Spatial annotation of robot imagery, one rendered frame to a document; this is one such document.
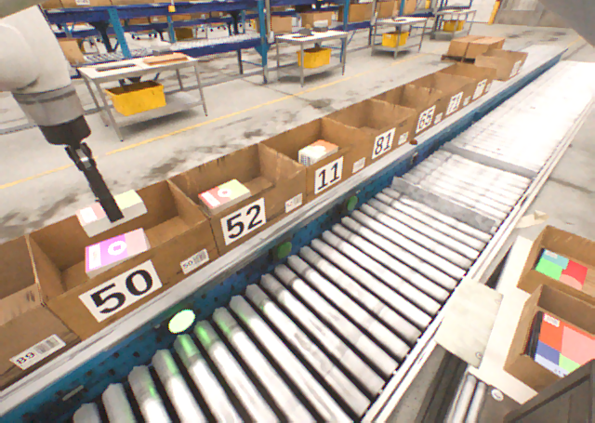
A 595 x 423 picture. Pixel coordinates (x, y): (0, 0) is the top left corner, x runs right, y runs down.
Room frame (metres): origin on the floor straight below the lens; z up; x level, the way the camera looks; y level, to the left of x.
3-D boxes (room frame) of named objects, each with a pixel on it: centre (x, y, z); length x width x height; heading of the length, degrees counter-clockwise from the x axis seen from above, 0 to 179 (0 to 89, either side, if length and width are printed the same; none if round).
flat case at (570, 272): (0.58, -0.91, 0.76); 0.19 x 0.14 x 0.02; 132
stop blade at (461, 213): (0.98, -0.66, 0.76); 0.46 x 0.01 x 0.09; 42
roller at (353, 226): (0.74, -0.39, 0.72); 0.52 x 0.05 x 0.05; 42
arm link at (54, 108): (0.52, 0.44, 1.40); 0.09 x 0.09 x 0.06
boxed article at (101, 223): (0.52, 0.44, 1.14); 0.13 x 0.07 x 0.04; 132
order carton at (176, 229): (0.57, 0.48, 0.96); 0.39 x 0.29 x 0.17; 132
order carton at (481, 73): (2.14, -1.28, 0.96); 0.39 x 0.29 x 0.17; 132
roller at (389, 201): (0.91, -0.59, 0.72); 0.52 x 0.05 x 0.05; 42
